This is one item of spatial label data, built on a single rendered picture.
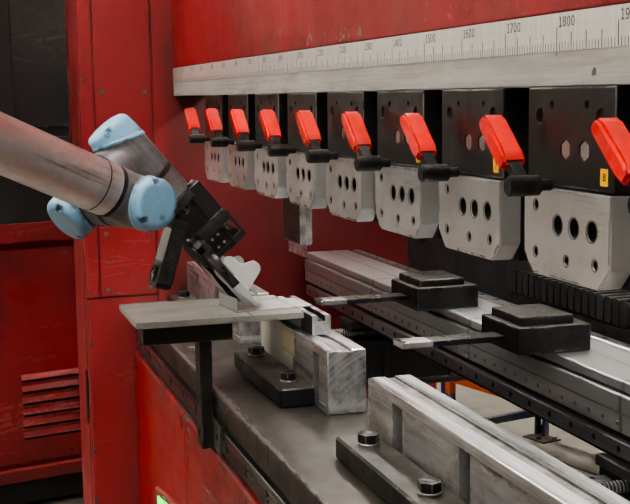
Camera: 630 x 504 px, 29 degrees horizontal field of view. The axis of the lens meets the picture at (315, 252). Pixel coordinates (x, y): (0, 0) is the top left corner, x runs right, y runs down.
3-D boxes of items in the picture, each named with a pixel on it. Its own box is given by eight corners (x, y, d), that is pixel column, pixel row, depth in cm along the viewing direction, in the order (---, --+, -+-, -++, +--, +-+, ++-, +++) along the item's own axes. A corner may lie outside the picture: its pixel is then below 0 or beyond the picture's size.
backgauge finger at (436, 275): (307, 305, 207) (306, 276, 206) (449, 296, 214) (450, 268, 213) (328, 317, 195) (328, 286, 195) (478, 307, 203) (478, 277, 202)
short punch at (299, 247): (283, 250, 204) (282, 194, 203) (294, 250, 205) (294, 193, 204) (300, 258, 195) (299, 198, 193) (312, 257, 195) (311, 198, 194)
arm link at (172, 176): (141, 198, 184) (127, 194, 191) (161, 220, 186) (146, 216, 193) (177, 164, 186) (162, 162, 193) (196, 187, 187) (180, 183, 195)
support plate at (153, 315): (119, 310, 201) (119, 304, 201) (274, 300, 209) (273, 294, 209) (136, 329, 184) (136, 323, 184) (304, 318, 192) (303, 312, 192)
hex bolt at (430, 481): (413, 490, 134) (413, 476, 134) (436, 487, 135) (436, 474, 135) (422, 498, 132) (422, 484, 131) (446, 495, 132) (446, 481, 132)
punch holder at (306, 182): (286, 201, 188) (284, 93, 186) (339, 199, 190) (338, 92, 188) (315, 210, 173) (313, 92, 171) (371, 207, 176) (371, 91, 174)
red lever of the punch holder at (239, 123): (227, 106, 205) (238, 145, 199) (251, 106, 206) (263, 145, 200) (226, 114, 206) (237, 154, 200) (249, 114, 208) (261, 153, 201)
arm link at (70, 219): (74, 206, 172) (124, 155, 177) (33, 202, 180) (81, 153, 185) (105, 247, 176) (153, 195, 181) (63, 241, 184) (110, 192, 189)
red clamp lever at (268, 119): (257, 107, 186) (270, 150, 180) (283, 106, 187) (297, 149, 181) (255, 116, 187) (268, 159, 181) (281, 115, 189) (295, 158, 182)
